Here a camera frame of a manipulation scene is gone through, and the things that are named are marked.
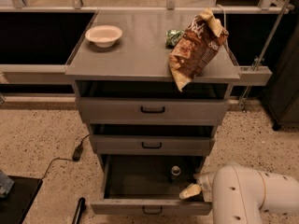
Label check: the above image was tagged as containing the grey drawer cabinet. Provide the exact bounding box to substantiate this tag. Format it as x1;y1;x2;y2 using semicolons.
64;8;241;161

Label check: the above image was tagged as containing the grey top drawer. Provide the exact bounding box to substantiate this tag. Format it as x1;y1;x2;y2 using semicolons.
76;80;228;125

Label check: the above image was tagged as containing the grey bottom drawer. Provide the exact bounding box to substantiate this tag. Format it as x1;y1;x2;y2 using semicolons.
91;155;212;216

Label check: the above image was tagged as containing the white cable on counter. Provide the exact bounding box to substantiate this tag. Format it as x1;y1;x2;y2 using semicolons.
214;4;240;67

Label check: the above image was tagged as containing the grey middle drawer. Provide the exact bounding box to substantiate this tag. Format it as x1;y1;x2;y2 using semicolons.
91;124;216;156

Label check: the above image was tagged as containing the white bowl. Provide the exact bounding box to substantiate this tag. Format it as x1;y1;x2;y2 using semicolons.
85;25;122;48

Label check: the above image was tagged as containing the green crumpled snack bag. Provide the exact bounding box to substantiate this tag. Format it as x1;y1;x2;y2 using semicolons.
165;29;184;47

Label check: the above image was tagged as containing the blue grey object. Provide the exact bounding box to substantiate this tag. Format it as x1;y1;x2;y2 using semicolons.
0;170;15;198

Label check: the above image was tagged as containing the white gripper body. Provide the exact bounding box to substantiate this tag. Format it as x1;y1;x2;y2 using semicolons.
193;172;216;202

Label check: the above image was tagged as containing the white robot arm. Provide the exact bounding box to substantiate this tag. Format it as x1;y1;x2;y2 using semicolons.
179;162;299;224

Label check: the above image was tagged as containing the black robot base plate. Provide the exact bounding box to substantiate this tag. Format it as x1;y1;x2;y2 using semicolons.
0;175;43;224

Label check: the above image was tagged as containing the metal diagonal pole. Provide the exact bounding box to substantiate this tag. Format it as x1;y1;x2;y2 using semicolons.
238;0;291;112

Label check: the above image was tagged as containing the black cylindrical handle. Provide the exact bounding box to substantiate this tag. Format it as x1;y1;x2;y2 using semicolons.
72;197;86;224

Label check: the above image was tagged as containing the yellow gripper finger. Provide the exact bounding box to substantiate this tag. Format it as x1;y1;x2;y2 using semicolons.
179;184;201;200

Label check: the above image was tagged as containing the black power adapter with cable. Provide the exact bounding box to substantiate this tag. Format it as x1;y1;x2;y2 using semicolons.
42;134;89;179

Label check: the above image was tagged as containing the brown chip bag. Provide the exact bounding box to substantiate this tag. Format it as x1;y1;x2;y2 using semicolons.
168;8;229;91

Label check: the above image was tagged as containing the redbull can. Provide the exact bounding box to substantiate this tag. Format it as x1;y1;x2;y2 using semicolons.
170;165;181;181

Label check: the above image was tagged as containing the grey drawer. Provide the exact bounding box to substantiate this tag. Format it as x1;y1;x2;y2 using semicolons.
91;155;212;216
91;124;216;156
76;80;228;125

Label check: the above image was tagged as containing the dark cabinet at right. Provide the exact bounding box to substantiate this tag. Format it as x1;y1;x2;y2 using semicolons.
262;24;299;131

